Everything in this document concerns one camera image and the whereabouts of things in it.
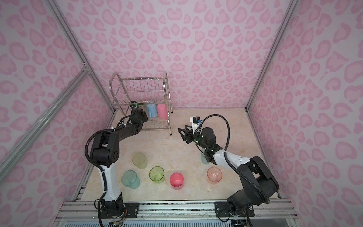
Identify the teal plastic cup right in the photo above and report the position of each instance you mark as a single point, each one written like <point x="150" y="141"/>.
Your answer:
<point x="203" y="159"/>

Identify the clear peach plastic cup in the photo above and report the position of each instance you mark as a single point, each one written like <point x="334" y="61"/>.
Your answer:
<point x="214" y="175"/>

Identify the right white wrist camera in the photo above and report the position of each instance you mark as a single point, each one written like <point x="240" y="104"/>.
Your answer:
<point x="196" y="122"/>

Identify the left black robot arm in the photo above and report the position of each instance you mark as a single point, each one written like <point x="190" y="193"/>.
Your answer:
<point x="102" y="150"/>

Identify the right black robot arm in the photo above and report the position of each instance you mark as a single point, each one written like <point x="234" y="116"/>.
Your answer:
<point x="257" y="181"/>

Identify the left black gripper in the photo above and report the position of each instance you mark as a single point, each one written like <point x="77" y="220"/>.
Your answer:
<point x="144" y="116"/>

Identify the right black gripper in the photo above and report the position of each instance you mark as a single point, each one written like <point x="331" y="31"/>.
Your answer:
<point x="185" y="132"/>

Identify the chrome wire dish rack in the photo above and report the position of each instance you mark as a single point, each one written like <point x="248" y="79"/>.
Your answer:
<point x="142" y="90"/>

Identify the teal plastic cup left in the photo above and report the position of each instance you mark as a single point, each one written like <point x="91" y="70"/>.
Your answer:
<point x="130" y="179"/>

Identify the yellow-green plastic cup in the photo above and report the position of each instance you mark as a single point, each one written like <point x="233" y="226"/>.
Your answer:
<point x="139" y="160"/>

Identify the teal plastic cup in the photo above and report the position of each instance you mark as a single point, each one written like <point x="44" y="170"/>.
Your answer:
<point x="130" y="179"/>
<point x="203" y="159"/>

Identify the left aluminium frame beam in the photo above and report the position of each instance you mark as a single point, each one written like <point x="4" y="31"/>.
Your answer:
<point x="18" y="151"/>

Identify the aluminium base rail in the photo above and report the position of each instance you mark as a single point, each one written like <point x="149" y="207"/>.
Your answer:
<point x="203" y="213"/>

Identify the pink plastic cup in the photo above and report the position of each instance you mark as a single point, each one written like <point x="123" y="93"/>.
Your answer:
<point x="176" y="180"/>
<point x="162" y="111"/>

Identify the green plastic cup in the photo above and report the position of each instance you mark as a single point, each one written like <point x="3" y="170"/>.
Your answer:
<point x="143" y="107"/>
<point x="156" y="174"/>

